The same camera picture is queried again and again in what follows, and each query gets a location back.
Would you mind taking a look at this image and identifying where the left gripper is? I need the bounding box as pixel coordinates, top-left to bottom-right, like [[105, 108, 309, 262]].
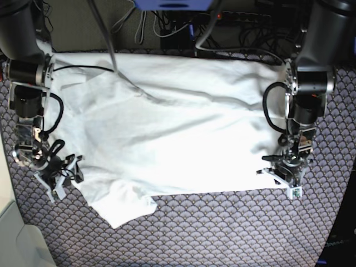
[[256, 155, 313, 184]]

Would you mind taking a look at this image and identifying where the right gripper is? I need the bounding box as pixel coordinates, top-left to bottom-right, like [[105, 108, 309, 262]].
[[30, 154, 84, 189]]

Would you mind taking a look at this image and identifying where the white T-shirt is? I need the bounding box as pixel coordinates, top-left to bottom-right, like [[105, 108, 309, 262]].
[[49, 53, 285, 228]]

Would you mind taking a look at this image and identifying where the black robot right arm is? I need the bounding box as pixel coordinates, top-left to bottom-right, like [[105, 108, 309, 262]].
[[1, 1, 83, 192]]

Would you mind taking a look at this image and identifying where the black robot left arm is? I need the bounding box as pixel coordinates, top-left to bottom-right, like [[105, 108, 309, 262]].
[[259, 1, 355, 189]]

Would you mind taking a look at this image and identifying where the patterned fan-print tablecloth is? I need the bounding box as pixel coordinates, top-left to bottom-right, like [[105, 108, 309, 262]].
[[1, 66, 355, 266]]

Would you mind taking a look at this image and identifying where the black box under table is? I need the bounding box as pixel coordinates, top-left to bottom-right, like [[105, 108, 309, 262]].
[[160, 27, 194, 50]]

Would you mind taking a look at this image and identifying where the black power strip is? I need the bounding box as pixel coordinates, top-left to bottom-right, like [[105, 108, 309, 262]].
[[218, 11, 272, 23]]

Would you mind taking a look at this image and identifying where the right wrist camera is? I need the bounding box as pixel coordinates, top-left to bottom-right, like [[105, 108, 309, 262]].
[[47, 186, 66, 203]]

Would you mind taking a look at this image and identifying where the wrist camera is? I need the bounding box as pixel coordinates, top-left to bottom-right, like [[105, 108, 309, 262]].
[[286, 186, 303, 200], [47, 186, 66, 203]]

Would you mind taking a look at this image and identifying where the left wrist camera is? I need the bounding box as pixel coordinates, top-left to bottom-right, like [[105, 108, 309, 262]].
[[286, 186, 303, 200]]

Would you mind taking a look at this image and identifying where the grey looped cable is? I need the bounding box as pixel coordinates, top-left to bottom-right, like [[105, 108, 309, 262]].
[[111, 5, 148, 45]]

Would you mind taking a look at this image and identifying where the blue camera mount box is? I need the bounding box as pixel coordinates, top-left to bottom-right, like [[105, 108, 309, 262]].
[[135, 0, 212, 11]]

